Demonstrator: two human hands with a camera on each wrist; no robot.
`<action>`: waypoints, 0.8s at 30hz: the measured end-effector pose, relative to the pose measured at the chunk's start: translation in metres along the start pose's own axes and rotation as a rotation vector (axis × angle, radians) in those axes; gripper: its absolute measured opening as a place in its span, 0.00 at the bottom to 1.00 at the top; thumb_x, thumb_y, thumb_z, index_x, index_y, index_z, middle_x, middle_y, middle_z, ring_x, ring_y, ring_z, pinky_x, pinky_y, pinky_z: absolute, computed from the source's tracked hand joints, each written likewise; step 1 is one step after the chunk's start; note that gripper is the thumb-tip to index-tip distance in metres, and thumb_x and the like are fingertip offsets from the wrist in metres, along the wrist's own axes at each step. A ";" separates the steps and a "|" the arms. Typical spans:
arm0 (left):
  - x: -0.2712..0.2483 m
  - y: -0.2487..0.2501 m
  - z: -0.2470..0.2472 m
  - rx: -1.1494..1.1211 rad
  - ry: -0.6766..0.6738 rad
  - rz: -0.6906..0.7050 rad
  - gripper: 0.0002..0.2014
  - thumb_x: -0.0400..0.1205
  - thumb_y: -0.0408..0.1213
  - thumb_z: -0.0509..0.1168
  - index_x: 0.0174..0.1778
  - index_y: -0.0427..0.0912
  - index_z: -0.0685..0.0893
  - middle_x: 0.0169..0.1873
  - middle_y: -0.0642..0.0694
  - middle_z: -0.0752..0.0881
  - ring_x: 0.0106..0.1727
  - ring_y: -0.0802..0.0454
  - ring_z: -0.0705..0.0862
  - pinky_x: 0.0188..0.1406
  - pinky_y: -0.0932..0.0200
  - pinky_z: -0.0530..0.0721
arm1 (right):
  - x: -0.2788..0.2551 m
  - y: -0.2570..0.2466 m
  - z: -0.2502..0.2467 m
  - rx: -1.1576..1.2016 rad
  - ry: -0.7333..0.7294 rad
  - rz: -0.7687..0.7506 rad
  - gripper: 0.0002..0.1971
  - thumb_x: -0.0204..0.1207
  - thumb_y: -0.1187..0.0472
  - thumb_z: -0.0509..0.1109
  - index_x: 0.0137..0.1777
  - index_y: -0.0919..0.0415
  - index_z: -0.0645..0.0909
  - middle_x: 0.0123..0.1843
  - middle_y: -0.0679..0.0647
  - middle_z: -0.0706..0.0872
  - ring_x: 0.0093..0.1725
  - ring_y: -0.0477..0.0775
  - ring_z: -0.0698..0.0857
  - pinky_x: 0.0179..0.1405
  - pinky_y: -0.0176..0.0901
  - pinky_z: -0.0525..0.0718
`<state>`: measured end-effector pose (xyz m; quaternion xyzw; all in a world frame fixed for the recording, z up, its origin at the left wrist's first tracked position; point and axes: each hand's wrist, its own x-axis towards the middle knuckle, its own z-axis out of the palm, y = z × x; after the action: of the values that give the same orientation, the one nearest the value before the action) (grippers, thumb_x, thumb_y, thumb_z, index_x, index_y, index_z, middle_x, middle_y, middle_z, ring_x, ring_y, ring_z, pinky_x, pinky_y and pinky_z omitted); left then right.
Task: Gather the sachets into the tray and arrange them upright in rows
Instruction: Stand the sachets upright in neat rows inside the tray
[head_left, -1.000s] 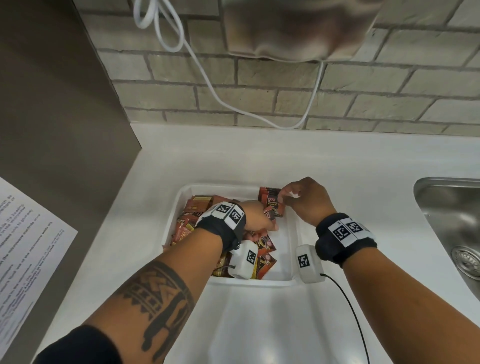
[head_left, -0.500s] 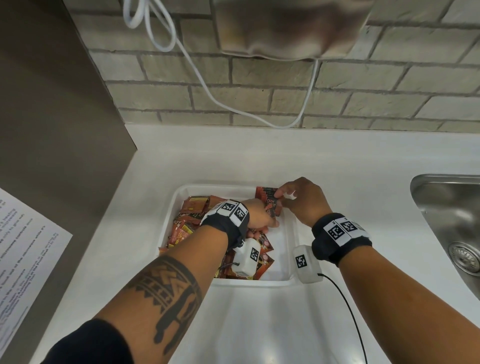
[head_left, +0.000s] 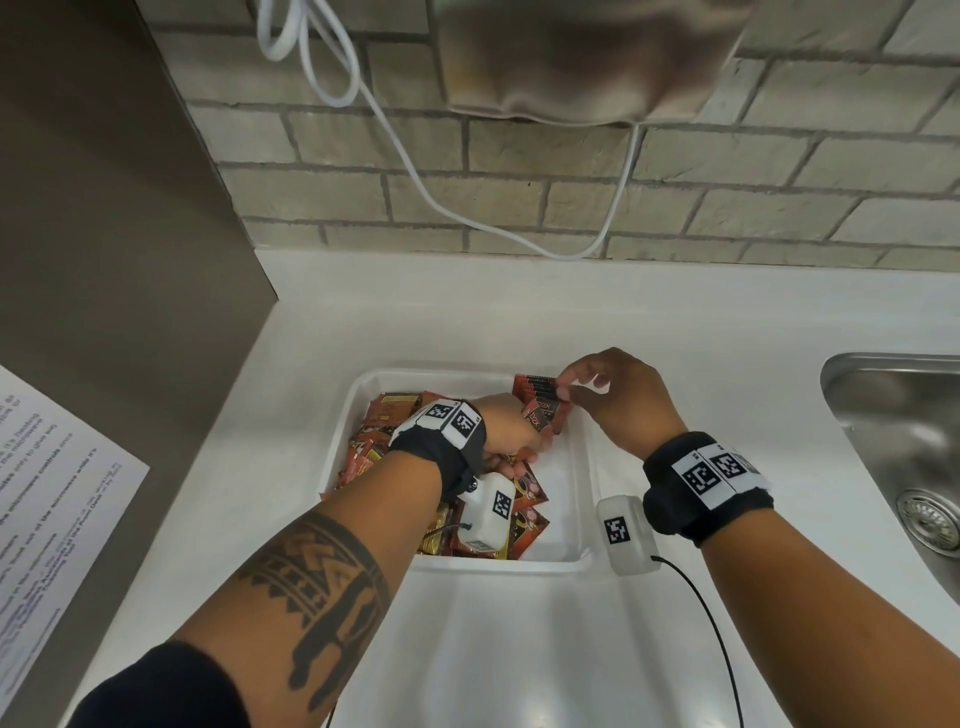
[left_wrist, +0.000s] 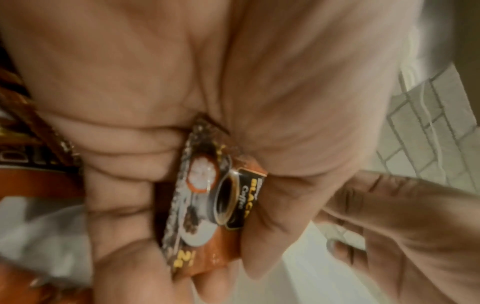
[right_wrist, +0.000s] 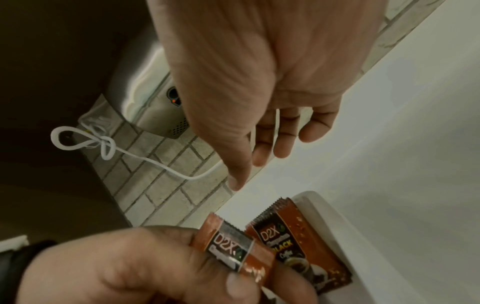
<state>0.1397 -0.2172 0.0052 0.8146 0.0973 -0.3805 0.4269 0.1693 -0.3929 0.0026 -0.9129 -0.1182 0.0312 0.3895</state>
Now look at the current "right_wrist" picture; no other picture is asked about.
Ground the flat brown coffee sachet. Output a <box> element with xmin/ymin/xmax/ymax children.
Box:
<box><xmin>245</xmin><ymin>197</ymin><xmax>354</xmax><ymax>295</ymax></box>

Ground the black wrist strap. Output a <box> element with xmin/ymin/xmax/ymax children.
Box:
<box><xmin>0</xmin><ymin>239</ymin><xmax>58</xmax><ymax>304</ymax></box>

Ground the stainless steel electric kettle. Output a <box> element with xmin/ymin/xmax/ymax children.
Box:
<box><xmin>106</xmin><ymin>28</ymin><xmax>197</xmax><ymax>141</ymax></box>

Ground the small white object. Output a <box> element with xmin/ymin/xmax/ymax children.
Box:
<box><xmin>0</xmin><ymin>235</ymin><xmax>30</xmax><ymax>253</ymax></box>

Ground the brown coffee sachet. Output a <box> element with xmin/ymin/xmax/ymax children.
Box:
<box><xmin>189</xmin><ymin>212</ymin><xmax>277</xmax><ymax>286</ymax></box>
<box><xmin>245</xmin><ymin>197</ymin><xmax>354</xmax><ymax>295</ymax></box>

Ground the person's left hand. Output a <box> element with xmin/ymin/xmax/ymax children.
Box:
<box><xmin>21</xmin><ymin>225</ymin><xmax>320</xmax><ymax>304</ymax></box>

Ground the white power cable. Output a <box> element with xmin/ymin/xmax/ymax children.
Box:
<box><xmin>50</xmin><ymin>116</ymin><xmax>230</xmax><ymax>181</ymax></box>

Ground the white plastic tray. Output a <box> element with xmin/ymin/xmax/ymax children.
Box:
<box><xmin>291</xmin><ymin>190</ymin><xmax>480</xmax><ymax>304</ymax></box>

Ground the person's right hand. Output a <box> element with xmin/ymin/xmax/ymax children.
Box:
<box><xmin>145</xmin><ymin>0</ymin><xmax>388</xmax><ymax>191</ymax></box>

